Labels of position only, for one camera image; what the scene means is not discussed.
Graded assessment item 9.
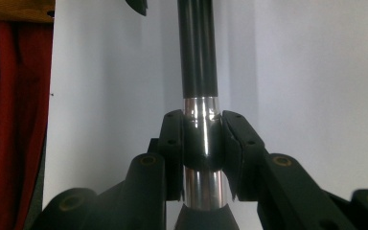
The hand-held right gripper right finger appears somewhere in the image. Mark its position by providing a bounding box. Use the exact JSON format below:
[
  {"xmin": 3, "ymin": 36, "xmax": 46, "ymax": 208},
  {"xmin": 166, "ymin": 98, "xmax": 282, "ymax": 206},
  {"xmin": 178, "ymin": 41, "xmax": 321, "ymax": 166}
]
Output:
[{"xmin": 220, "ymin": 109, "xmax": 267, "ymax": 202}]

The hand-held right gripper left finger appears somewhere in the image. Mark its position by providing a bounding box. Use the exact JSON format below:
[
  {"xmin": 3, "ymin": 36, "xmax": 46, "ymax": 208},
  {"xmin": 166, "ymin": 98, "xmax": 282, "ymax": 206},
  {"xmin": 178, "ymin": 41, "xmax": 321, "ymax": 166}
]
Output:
[{"xmin": 148, "ymin": 109, "xmax": 186, "ymax": 202}]

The ochre textured cloth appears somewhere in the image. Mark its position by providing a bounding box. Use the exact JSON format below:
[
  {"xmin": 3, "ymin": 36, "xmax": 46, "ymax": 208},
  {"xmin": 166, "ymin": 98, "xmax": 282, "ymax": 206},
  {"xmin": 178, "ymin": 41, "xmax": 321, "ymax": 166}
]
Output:
[{"xmin": 0, "ymin": 0, "xmax": 57, "ymax": 24}]

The red cloth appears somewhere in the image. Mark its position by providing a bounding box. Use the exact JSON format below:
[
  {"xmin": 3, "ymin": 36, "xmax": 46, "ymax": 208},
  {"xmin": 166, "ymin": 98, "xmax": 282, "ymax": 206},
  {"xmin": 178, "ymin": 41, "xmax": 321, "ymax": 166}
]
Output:
[{"xmin": 0, "ymin": 17, "xmax": 54, "ymax": 230}]

